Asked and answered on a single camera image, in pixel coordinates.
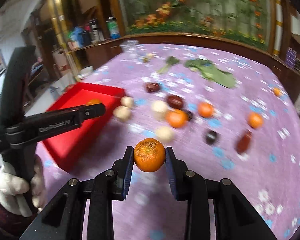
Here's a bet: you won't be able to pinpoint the steel vacuum flask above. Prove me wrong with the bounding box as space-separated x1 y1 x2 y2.
89 19 100 43

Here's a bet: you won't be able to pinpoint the white cake piece low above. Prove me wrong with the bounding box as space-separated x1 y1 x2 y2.
155 126 174 142

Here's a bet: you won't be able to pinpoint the white round cake piece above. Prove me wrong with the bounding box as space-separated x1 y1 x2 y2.
113 106 131 122

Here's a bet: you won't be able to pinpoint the small green olive and nut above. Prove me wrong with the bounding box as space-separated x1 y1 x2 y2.
141 53 155 63

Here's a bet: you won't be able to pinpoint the purple floral tablecloth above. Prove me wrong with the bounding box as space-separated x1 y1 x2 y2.
37 44 300 239

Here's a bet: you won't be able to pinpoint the blue thermos jug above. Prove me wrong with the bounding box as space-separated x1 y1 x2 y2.
70 27 84 48

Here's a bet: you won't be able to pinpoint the dark plum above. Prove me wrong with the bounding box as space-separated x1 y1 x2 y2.
205 130 218 145

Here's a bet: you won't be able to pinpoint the green water bottle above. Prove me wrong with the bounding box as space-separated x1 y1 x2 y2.
107 17 121 39

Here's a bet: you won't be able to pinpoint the orange tangerine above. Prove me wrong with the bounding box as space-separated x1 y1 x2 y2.
248 112 263 129
197 102 214 118
134 138 166 172
166 109 188 128

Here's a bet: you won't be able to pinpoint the small dark date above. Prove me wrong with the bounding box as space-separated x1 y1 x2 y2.
185 110 193 121

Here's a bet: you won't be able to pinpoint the white plastic bucket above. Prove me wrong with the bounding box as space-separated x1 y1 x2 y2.
78 66 94 80

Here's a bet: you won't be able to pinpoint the small leafy green stem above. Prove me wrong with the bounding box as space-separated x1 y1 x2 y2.
157 56 180 74

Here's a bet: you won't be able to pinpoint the dark red jujube date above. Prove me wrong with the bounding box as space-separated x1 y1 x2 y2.
145 82 161 93

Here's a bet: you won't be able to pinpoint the white gloved left hand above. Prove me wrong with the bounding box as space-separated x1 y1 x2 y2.
0 155 46 218

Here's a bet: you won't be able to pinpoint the clear plastic cup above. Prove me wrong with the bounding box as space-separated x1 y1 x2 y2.
120 40 139 60

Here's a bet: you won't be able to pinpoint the tangerine in tray corner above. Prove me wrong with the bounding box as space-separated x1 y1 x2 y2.
86 99 102 106

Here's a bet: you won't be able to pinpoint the black kettle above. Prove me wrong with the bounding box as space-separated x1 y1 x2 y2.
80 30 91 47

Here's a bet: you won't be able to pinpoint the red square tray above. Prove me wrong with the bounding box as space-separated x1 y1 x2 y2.
43 82 126 172

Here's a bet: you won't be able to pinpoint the purple bottles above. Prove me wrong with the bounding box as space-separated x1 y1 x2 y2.
285 47 297 69

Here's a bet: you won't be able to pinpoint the small far orange kumquat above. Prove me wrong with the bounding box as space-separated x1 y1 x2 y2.
273 87 282 97

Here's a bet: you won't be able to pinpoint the flower garden glass mural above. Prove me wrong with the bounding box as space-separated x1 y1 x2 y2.
119 0 270 50

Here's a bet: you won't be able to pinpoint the large leafy green vegetable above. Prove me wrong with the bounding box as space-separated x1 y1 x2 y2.
184 59 236 88

